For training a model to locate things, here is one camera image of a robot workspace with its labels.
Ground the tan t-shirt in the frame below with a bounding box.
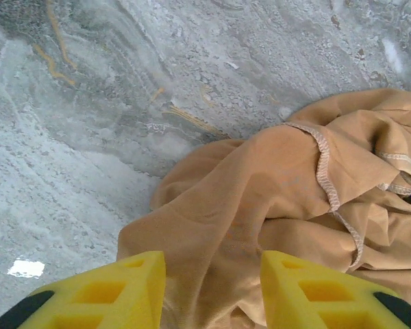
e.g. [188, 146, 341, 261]
[117, 88, 411, 329]

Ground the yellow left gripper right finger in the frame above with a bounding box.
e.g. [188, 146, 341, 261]
[261, 249, 411, 329]

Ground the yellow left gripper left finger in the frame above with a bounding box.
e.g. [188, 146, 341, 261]
[0, 250, 166, 329]

